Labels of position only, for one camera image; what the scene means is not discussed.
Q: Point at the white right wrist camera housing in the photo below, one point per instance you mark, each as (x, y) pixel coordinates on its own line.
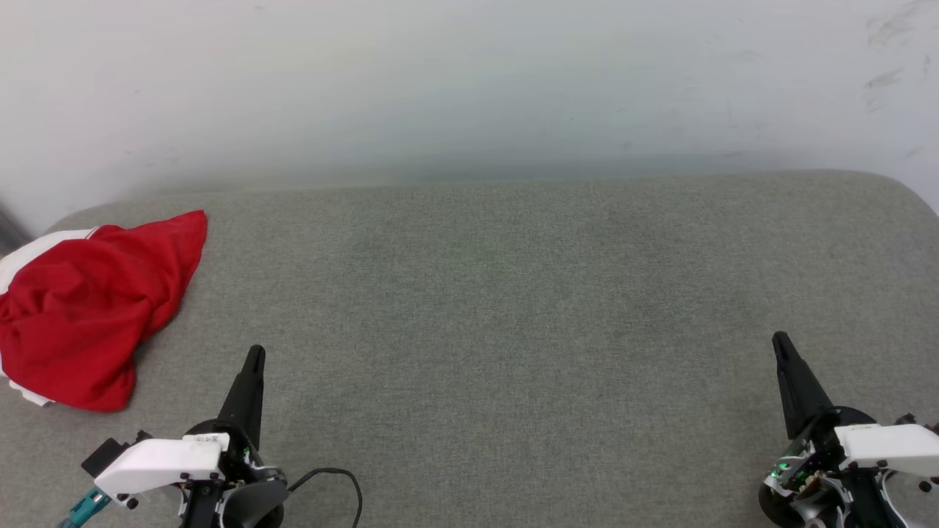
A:
(891, 446)

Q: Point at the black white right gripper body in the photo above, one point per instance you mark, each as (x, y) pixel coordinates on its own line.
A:
(810, 455)

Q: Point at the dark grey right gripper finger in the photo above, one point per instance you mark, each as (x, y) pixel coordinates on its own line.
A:
(791, 396)
(810, 392)

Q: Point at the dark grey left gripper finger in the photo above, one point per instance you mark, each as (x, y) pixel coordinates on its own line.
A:
(238, 400)
(253, 411)

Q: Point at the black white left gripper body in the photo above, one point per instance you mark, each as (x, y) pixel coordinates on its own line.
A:
(238, 462)

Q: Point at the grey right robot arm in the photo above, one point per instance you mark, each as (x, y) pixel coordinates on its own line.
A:
(814, 507)

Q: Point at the red and white shirt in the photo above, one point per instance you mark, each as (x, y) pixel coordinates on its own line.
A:
(81, 308)

